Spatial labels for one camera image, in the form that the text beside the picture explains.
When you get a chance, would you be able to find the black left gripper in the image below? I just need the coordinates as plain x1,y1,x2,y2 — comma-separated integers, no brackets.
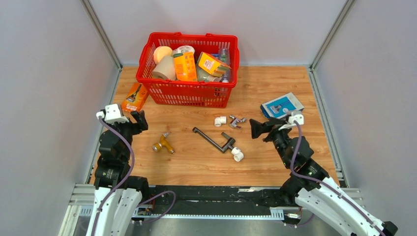
100,110,148,161

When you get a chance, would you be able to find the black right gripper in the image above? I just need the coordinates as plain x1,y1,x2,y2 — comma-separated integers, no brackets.
249,118,293,168

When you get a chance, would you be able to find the white plastic pipe fitting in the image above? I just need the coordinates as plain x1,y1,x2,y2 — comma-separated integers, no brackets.
231,147,244,162

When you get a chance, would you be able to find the white plastic elbow fitting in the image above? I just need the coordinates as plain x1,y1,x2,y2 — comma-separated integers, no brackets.
214,116,227,127

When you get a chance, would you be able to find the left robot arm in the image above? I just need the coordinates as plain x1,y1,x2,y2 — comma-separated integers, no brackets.
86,104,150,236

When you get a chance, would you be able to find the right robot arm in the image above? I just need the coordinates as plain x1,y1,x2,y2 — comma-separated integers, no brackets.
249,118,398,236

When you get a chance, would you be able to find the orange razor box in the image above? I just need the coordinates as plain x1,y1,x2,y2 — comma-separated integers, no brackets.
121,82,148,112

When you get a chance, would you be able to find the blue white razor box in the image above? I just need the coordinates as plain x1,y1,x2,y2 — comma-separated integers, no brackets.
260,92,304,118

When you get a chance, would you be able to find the red plastic shopping basket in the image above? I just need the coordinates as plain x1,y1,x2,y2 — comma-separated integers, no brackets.
136,32,239,108

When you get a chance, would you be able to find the brass yellow faucet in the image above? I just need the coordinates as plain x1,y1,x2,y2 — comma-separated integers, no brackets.
152,132,175,154

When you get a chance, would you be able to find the beige paper roll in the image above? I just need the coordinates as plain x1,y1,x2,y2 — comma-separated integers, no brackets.
152,56,177,81

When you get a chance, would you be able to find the orange tall box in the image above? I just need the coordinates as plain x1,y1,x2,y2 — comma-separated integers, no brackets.
173,52,198,82

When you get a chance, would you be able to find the orange round sponge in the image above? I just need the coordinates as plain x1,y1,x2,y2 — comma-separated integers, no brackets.
153,46,173,64

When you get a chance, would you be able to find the orange yellow tilted box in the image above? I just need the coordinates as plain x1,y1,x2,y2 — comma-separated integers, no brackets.
197,52,231,77

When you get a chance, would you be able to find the clear plastic bottle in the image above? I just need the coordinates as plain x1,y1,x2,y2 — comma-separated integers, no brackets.
218,48,231,83

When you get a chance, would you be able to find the white tape roll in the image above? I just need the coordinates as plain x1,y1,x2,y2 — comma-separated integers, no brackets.
172,45,195,55

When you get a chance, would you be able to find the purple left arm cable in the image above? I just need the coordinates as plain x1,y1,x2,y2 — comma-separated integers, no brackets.
90,117,177,236

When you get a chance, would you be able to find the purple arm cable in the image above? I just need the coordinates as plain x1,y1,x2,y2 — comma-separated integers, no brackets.
90,117,177,236
283,120,387,236

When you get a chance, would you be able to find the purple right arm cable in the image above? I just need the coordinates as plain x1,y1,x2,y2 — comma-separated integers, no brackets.
283,120,387,236

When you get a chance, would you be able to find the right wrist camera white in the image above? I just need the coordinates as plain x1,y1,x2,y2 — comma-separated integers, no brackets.
278,111,304,130

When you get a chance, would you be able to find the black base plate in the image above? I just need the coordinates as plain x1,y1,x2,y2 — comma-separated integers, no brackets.
144,185,302,215

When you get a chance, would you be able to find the white slotted cable duct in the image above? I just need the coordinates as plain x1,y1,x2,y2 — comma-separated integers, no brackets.
80,206,285,220

